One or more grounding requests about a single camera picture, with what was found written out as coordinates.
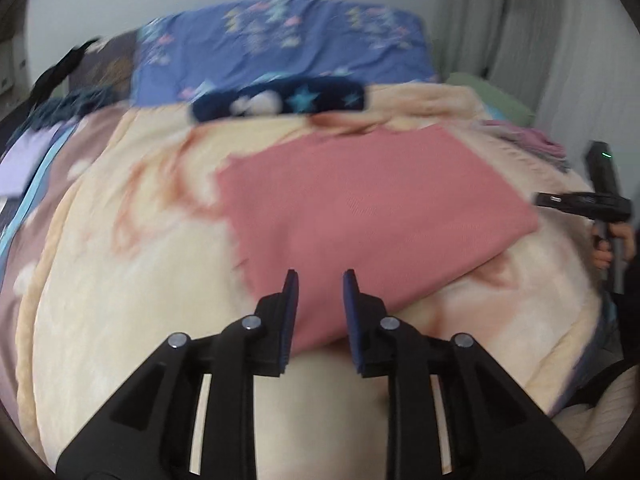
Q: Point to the brown cartoon print bedsheet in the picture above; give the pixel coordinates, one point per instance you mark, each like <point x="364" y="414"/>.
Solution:
<point x="65" y="160"/>

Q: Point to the blue tree print pillow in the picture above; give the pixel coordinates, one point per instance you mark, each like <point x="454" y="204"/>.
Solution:
<point x="300" y="50"/>

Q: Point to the dark patterned headboard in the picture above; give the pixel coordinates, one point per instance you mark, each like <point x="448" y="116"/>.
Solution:
<point x="107" y="62"/>

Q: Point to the green pillow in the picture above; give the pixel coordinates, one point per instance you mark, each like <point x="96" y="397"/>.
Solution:
<point x="490" y="97"/>

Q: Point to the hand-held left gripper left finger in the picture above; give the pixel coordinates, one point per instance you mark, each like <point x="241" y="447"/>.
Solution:
<point x="290" y="310"/>

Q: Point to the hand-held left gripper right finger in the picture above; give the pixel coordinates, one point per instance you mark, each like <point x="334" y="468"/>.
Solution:
<point x="350" y="310"/>

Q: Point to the dark teal fleece blanket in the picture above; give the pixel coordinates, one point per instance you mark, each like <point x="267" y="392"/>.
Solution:
<point x="75" y="107"/>

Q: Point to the black garment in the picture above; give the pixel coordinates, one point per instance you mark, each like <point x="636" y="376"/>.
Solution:
<point x="60" y="67"/>

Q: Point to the person's white ribbed clothing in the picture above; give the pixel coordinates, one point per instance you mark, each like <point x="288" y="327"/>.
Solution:
<point x="610" y="410"/>

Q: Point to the navy star print blanket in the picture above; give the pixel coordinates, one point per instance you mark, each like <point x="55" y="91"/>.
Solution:
<point x="300" y="100"/>

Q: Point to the cream plush blanket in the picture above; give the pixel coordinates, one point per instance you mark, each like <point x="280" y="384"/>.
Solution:
<point x="150" y="285"/>

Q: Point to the person's right hand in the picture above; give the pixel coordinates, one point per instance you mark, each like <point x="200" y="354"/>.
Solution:
<point x="627" y="237"/>

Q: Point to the grey curtain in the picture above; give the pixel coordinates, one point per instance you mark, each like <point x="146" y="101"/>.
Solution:
<point x="550" y="60"/>

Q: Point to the mauve pink garment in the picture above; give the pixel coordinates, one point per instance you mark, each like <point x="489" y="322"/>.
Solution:
<point x="537" y="140"/>

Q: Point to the grey striped garment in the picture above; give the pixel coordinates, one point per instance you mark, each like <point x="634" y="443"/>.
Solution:
<point x="555" y="158"/>

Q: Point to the lavender cloth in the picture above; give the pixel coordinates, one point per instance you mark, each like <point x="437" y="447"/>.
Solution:
<point x="30" y="160"/>

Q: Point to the pink bear print sweater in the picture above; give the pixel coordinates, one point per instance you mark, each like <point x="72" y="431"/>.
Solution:
<point x="375" y="210"/>

